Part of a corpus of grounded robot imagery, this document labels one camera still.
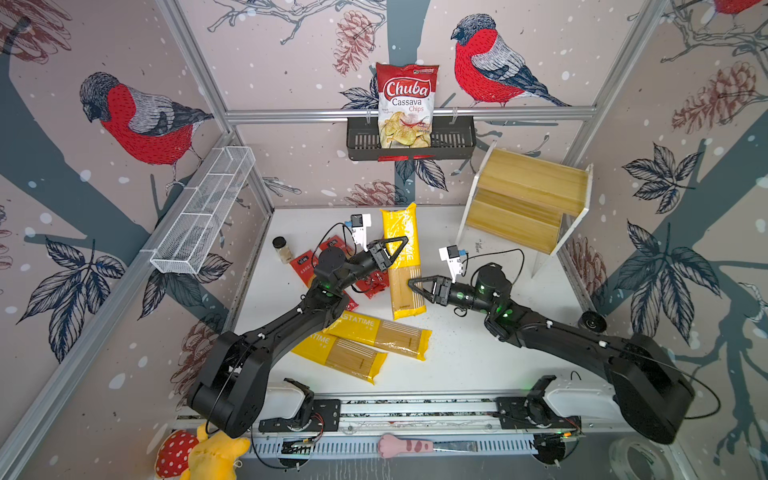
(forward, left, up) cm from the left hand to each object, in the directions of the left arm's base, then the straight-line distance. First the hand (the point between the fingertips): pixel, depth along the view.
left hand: (406, 241), depth 69 cm
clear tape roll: (-39, -53, -32) cm, 74 cm away
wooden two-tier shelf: (+14, -34, -2) cm, 37 cm away
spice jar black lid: (+17, +40, -26) cm, 51 cm away
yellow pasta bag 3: (-15, +21, -32) cm, 40 cm away
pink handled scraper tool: (-36, +4, -32) cm, 48 cm away
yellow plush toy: (-38, +42, -25) cm, 62 cm away
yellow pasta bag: (+4, +1, +2) cm, 5 cm away
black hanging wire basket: (+42, -16, +2) cm, 45 cm away
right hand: (-8, 0, -11) cm, 13 cm away
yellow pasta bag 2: (-9, +12, -31) cm, 34 cm away
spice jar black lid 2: (-11, -50, -21) cm, 55 cm away
